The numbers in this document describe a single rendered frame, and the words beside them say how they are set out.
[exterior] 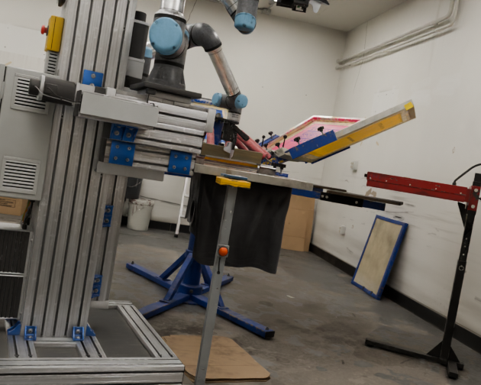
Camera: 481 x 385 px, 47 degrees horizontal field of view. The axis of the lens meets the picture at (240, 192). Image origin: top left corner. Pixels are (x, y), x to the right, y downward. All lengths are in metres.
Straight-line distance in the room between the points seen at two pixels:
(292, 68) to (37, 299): 5.79
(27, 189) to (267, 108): 5.53
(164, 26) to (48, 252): 0.96
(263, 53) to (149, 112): 5.58
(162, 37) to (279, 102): 5.53
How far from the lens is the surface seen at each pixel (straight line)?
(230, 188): 2.32
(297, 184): 2.58
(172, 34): 2.01
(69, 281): 2.31
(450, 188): 3.44
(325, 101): 7.66
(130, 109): 1.95
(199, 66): 7.31
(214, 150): 3.14
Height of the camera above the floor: 1.03
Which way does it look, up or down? 3 degrees down
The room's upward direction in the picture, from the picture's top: 10 degrees clockwise
